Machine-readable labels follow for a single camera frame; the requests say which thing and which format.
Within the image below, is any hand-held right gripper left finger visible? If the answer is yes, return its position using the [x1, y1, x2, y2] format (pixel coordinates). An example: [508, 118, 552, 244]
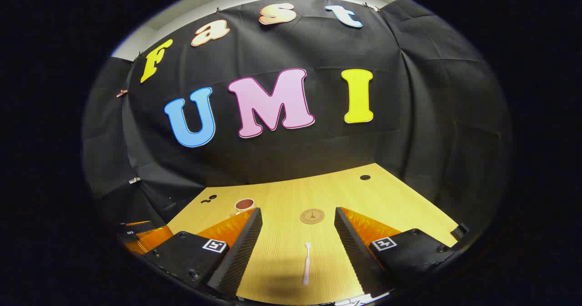
[145, 207, 263, 300]

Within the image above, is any white paper sheet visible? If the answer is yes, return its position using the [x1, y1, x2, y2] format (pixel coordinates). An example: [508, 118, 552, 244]
[334, 292, 391, 306]

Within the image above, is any white toothbrush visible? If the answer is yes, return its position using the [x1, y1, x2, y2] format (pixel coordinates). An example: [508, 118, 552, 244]
[302, 241, 312, 286]

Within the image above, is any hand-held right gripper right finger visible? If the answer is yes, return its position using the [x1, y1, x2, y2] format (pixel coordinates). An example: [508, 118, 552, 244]
[334, 206, 455, 300]

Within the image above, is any black backdrop cloth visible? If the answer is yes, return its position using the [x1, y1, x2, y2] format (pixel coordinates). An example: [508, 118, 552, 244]
[82, 0, 512, 234]

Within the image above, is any wooden desktop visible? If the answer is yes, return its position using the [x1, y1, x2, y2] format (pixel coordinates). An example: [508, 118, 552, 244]
[166, 163, 460, 306]

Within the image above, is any beige cup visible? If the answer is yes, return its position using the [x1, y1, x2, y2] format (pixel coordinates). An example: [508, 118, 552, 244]
[234, 198, 256, 216]

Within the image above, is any round cork coaster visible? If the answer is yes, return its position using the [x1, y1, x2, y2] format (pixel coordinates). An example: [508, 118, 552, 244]
[300, 208, 326, 225]

